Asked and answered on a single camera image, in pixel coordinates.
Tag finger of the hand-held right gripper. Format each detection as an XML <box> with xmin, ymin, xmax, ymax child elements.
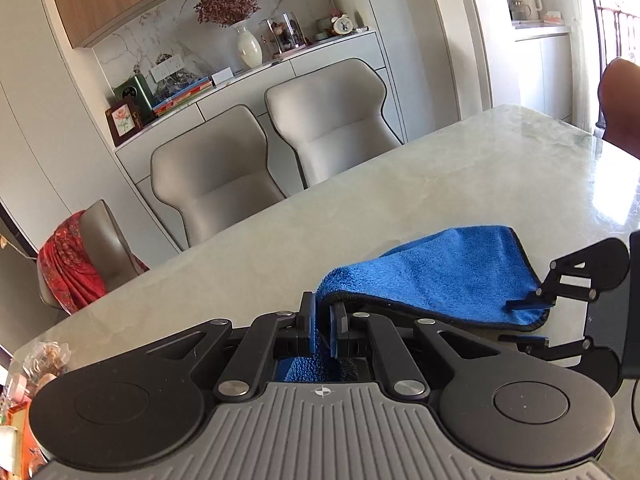
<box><xmin>497</xmin><ymin>332</ymin><xmax>596</xmax><ymax>363</ymax></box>
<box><xmin>506</xmin><ymin>252</ymin><xmax>598</xmax><ymax>313</ymax></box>

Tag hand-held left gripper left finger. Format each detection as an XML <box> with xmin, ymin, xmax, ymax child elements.
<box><xmin>145</xmin><ymin>291</ymin><xmax>322</xmax><ymax>403</ymax></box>

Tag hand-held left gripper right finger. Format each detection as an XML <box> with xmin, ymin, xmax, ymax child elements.
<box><xmin>326</xmin><ymin>301</ymin><xmax>503</xmax><ymax>407</ymax></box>

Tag blue and grey towel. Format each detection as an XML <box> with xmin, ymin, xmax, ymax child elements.
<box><xmin>272</xmin><ymin>224</ymin><xmax>551</xmax><ymax>383</ymax></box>

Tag beige upholstered chair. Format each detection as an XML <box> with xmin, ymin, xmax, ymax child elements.
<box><xmin>264</xmin><ymin>57</ymin><xmax>405</xmax><ymax>191</ymax></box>
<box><xmin>150</xmin><ymin>104</ymin><xmax>288</xmax><ymax>251</ymax></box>

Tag brown rounded object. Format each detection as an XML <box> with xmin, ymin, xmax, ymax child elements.
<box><xmin>598</xmin><ymin>57</ymin><xmax>640</xmax><ymax>157</ymax></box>

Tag beige chair with red cloth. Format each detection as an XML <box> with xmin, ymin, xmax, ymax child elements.
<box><xmin>36</xmin><ymin>199</ymin><xmax>151</xmax><ymax>313</ymax></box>

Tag white tall cabinet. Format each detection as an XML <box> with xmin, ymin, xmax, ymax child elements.
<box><xmin>515</xmin><ymin>24</ymin><xmax>573</xmax><ymax>126</ymax></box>

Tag red patterned cloth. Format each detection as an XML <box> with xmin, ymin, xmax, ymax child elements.
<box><xmin>37</xmin><ymin>211</ymin><xmax>108</xmax><ymax>313</ymax></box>

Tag stack of colourful books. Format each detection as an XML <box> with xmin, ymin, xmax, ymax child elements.
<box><xmin>152</xmin><ymin>77</ymin><xmax>215</xmax><ymax>111</ymax></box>

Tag clear snack bag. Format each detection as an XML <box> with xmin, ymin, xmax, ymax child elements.
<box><xmin>22</xmin><ymin>342</ymin><xmax>71</xmax><ymax>386</ymax></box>

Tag brown framed flower picture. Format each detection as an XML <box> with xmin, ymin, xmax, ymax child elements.
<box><xmin>105</xmin><ymin>98</ymin><xmax>143</xmax><ymax>148</ymax></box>

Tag white ceramic vase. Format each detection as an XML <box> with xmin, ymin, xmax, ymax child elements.
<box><xmin>235</xmin><ymin>20</ymin><xmax>264</xmax><ymax>70</ymax></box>

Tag white electric kettle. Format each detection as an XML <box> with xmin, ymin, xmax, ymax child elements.
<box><xmin>510</xmin><ymin>0</ymin><xmax>542</xmax><ymax>21</ymax></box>

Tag green box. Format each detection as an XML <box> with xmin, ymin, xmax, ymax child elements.
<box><xmin>114</xmin><ymin>74</ymin><xmax>155</xmax><ymax>111</ymax></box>

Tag glass dome with figurine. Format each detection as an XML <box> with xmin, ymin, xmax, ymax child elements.
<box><xmin>267</xmin><ymin>12</ymin><xmax>307</xmax><ymax>51</ymax></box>

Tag white wall sockets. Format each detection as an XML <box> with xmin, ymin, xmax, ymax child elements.
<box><xmin>150</xmin><ymin>57</ymin><xmax>182</xmax><ymax>82</ymax></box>

